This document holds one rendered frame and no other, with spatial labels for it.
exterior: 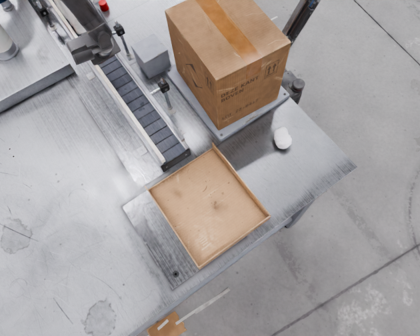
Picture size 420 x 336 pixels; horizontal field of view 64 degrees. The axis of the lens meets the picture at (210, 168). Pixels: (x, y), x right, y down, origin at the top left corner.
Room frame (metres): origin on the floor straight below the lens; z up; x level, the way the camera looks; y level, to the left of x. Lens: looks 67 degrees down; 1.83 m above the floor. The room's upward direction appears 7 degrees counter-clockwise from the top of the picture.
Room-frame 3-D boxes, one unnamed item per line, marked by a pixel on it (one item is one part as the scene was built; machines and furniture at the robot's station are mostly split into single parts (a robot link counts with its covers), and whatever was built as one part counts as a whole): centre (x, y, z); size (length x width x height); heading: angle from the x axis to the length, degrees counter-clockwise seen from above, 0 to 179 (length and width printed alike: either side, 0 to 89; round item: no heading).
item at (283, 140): (0.49, -0.25, 0.85); 0.08 x 0.07 x 0.04; 143
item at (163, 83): (0.66, 0.14, 0.91); 0.07 x 0.03 x 0.16; 119
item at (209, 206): (0.30, 0.02, 0.85); 0.30 x 0.26 x 0.04; 29
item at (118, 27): (0.92, 0.28, 0.91); 0.07 x 0.03 x 0.16; 119
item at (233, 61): (0.73, -0.09, 0.99); 0.30 x 0.24 x 0.27; 24
